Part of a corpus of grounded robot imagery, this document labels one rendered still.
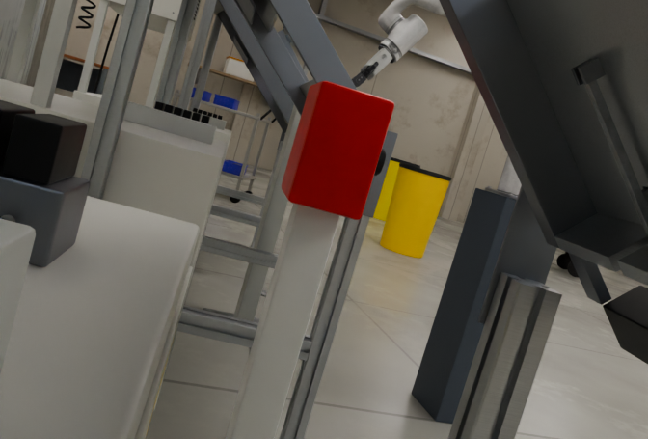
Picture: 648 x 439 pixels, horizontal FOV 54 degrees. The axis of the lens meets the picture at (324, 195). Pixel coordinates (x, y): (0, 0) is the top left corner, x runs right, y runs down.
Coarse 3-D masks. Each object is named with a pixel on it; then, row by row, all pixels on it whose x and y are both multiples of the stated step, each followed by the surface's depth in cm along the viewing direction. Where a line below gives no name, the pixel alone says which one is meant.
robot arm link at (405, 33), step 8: (416, 16) 214; (400, 24) 214; (408, 24) 214; (416, 24) 214; (424, 24) 214; (392, 32) 215; (400, 32) 214; (408, 32) 213; (416, 32) 214; (424, 32) 216; (392, 40) 213; (400, 40) 213; (408, 40) 214; (416, 40) 215; (400, 48) 214; (408, 48) 216
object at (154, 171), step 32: (0, 96) 115; (64, 96) 176; (128, 128) 126; (128, 160) 119; (160, 160) 120; (192, 160) 121; (128, 192) 120; (160, 192) 121; (192, 192) 122; (192, 256) 123; (160, 384) 127
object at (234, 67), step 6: (228, 60) 915; (234, 60) 916; (240, 60) 916; (228, 66) 914; (234, 66) 917; (240, 66) 919; (228, 72) 916; (234, 72) 918; (240, 72) 920; (246, 72) 922; (246, 78) 924; (252, 78) 926
